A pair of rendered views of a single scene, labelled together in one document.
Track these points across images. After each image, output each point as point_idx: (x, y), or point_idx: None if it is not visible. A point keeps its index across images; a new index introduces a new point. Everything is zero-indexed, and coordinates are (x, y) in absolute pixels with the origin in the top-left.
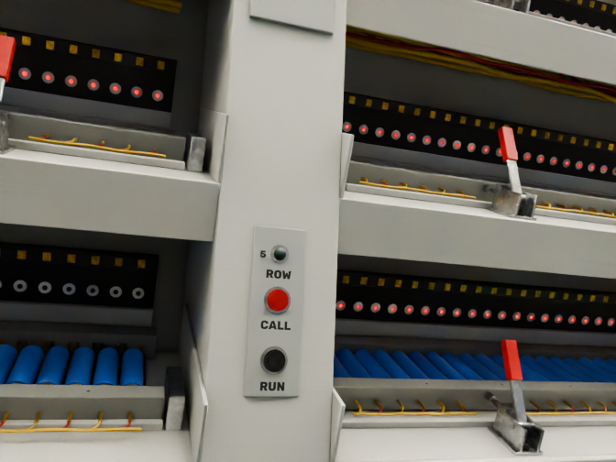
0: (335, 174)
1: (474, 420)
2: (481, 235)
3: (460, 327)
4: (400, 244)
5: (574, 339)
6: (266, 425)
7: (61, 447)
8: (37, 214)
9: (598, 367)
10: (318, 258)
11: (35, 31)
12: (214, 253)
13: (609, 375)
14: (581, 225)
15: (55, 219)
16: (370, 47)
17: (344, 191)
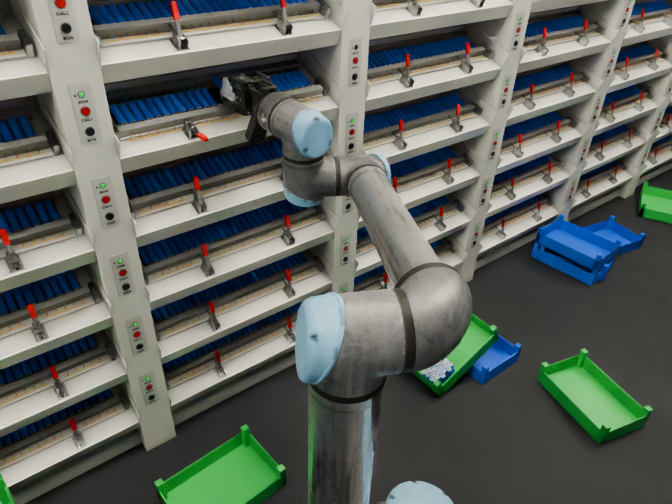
0: (369, 18)
1: (395, 78)
2: (405, 25)
3: (387, 38)
4: (383, 33)
5: (423, 34)
6: (352, 93)
7: (306, 105)
8: (299, 48)
9: (430, 47)
10: (364, 45)
11: None
12: (339, 49)
13: (433, 51)
14: (433, 12)
15: (303, 48)
16: None
17: (371, 23)
